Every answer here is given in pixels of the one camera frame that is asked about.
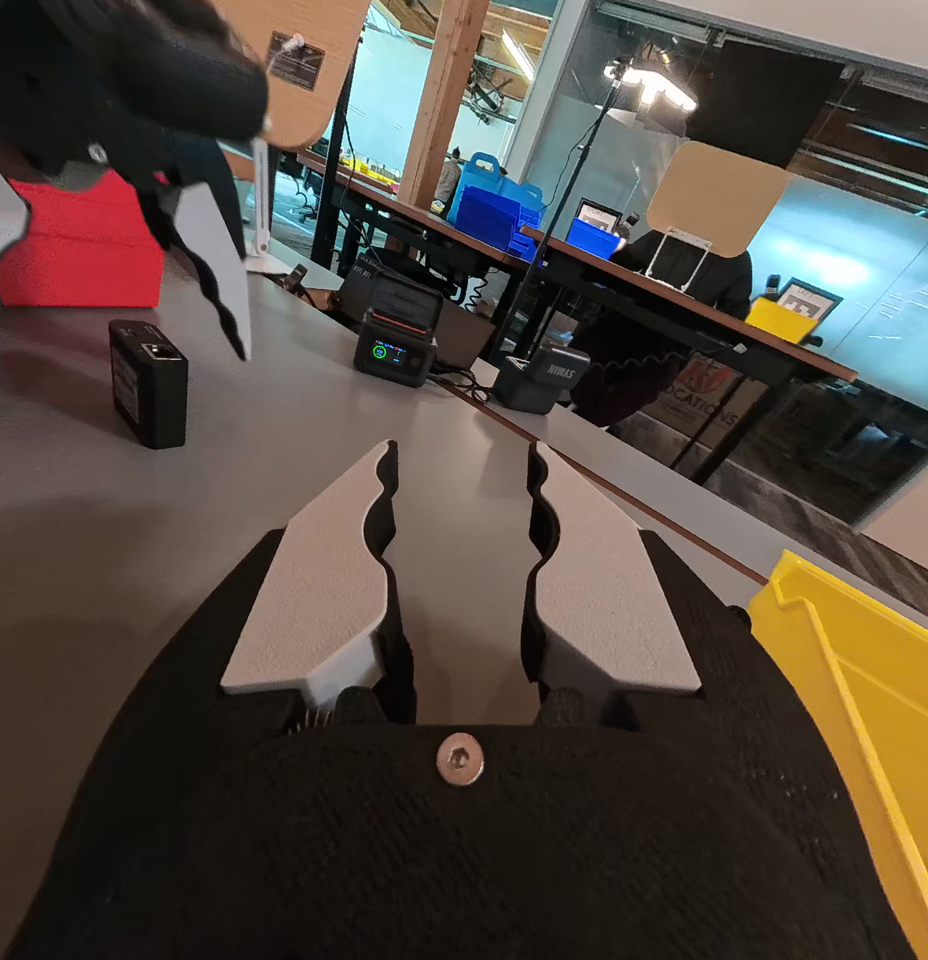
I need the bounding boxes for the yellow plastic bin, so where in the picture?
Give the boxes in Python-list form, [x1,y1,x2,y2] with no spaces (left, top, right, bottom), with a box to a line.
[747,549,928,960]

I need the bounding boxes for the black board label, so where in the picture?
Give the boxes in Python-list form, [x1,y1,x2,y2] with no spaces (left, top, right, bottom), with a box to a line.
[267,31,326,91]

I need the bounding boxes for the framed marker tag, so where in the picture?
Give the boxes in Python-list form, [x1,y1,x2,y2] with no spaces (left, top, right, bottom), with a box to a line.
[775,276,845,325]
[575,196,624,235]

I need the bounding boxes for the black ethernet adapter box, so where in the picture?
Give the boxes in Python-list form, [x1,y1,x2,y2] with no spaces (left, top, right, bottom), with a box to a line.
[107,320,189,450]

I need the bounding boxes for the red plastic bin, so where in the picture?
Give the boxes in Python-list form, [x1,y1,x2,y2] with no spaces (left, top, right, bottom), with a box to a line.
[0,168,169,309]

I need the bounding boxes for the black battery charger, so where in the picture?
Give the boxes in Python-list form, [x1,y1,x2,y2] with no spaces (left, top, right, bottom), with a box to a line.
[492,341,591,415]

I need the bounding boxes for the black panel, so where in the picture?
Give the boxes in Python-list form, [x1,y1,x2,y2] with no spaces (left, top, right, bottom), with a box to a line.
[685,37,848,170]

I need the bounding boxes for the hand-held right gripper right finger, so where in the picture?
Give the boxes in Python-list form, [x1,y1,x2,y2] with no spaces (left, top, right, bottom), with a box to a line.
[521,441,703,723]

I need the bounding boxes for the small yellow bin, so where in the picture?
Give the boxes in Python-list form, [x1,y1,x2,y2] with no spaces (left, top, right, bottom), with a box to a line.
[745,294,821,345]

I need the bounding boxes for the wooden desk with black legs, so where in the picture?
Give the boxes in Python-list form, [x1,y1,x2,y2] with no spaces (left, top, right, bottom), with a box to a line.
[520,228,859,485]
[295,148,544,354]

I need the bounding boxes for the beige wooden board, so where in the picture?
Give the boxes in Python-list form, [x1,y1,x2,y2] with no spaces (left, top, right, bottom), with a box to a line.
[212,0,372,151]

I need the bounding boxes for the studio light on tripod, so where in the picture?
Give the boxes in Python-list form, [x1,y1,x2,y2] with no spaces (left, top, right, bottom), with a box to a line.
[501,52,698,354]

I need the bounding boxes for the white board stand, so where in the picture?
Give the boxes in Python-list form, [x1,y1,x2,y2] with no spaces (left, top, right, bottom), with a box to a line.
[242,112,285,275]
[642,228,719,295]

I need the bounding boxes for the blue tote with handle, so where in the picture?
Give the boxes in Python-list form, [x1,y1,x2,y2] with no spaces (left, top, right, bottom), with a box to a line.
[452,152,545,226]

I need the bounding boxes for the black charging case with screen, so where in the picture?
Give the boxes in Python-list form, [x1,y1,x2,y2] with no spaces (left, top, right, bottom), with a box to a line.
[353,270,444,389]

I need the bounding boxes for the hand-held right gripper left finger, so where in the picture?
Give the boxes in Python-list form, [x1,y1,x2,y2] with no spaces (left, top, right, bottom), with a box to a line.
[219,439,419,725]

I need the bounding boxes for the wooden post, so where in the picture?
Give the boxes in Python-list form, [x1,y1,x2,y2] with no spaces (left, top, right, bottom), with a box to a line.
[396,0,491,211]

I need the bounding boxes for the black charger cable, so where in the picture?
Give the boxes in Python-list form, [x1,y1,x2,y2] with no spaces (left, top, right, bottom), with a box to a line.
[430,360,499,406]

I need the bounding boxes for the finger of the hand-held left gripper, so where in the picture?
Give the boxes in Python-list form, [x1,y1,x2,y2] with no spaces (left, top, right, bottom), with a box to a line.
[0,159,33,331]
[160,180,254,363]

